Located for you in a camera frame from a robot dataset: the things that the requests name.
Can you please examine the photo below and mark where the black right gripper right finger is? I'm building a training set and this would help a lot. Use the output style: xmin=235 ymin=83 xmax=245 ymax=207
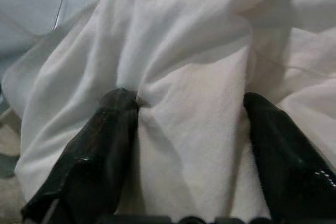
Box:
xmin=243 ymin=91 xmax=336 ymax=224

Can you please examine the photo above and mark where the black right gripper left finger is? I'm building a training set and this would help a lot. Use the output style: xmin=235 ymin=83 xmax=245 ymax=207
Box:
xmin=20 ymin=87 xmax=139 ymax=224

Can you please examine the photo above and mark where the white shirt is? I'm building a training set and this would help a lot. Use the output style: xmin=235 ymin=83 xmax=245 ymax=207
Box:
xmin=2 ymin=0 xmax=336 ymax=224

